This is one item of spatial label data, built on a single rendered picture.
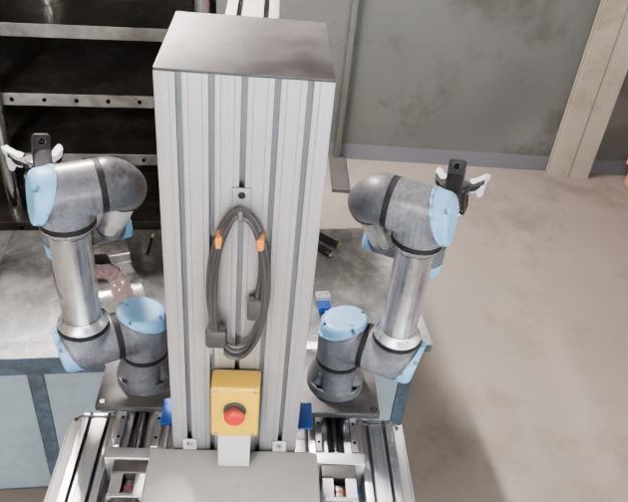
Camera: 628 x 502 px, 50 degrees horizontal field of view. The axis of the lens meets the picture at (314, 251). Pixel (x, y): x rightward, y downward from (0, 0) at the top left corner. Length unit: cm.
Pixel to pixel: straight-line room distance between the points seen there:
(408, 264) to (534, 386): 213
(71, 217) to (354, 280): 138
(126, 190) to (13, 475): 164
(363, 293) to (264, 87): 164
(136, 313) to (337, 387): 54
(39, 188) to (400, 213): 71
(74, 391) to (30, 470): 46
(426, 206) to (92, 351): 83
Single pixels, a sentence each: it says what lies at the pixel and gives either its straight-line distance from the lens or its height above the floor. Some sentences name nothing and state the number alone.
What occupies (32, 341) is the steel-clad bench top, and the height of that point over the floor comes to 80.
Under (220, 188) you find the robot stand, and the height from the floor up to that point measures 185.
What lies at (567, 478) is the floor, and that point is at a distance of 323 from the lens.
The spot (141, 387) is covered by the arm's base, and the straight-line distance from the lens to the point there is 179.
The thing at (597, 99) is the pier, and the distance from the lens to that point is 524.
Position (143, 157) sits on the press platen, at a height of 103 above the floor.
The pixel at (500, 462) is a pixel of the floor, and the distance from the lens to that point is 317.
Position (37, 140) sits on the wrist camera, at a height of 153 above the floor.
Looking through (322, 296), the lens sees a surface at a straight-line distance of 239.
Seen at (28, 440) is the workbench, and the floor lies 34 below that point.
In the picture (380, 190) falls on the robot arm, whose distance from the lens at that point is 142.
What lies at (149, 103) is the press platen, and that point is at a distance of 272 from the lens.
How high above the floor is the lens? 238
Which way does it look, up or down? 36 degrees down
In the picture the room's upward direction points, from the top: 6 degrees clockwise
